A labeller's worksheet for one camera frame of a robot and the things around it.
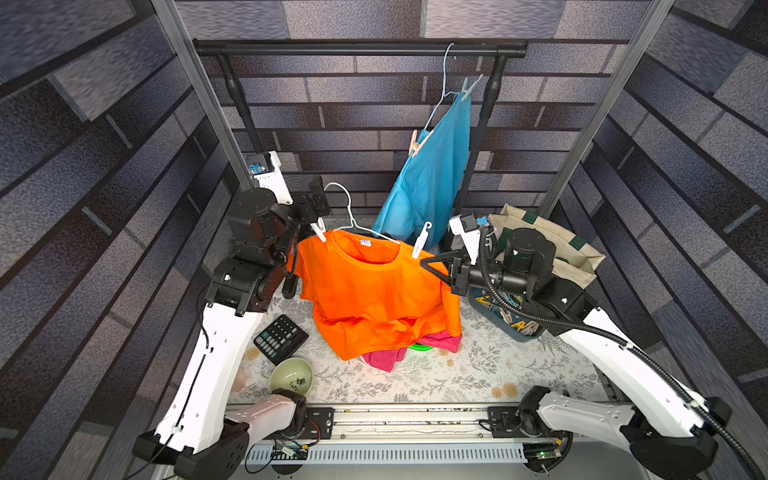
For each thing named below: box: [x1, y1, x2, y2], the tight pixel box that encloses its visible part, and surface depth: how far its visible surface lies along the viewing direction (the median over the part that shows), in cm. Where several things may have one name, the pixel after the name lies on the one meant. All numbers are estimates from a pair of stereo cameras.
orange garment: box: [286, 228, 462, 361], surface depth 70 cm
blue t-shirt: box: [372, 92, 472, 249], surface depth 70 cm
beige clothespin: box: [408, 129, 420, 158], surface depth 60 cm
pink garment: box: [362, 331, 462, 373], surface depth 80 cm
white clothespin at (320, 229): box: [310, 217, 326, 243], surface depth 68 cm
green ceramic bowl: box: [269, 357, 314, 397], surface depth 80 cm
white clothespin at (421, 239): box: [412, 221, 433, 259], surface depth 57 cm
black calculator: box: [253, 314, 309, 366], surface depth 88 cm
